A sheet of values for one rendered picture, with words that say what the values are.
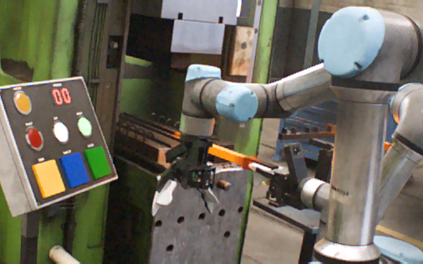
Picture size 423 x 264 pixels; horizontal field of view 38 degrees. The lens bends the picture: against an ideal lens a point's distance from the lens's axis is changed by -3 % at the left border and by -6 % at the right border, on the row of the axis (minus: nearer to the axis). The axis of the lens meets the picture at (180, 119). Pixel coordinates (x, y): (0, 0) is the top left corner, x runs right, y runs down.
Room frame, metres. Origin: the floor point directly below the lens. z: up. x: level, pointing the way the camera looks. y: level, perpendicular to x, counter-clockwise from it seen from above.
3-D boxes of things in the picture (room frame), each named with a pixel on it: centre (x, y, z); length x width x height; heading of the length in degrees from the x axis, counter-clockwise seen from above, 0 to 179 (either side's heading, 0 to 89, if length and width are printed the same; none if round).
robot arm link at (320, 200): (1.47, -0.42, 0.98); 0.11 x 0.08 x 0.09; 40
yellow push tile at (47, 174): (1.32, 0.28, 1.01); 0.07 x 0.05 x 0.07; 155
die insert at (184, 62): (2.10, 0.12, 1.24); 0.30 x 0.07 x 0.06; 40
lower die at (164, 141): (2.05, 0.11, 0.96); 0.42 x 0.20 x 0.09; 40
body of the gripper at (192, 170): (1.39, -0.04, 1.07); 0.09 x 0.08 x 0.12; 27
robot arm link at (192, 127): (1.40, -0.04, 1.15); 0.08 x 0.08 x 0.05
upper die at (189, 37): (2.05, 0.11, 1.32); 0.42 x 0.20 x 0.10; 40
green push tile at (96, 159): (1.51, 0.19, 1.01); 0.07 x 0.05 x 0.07; 155
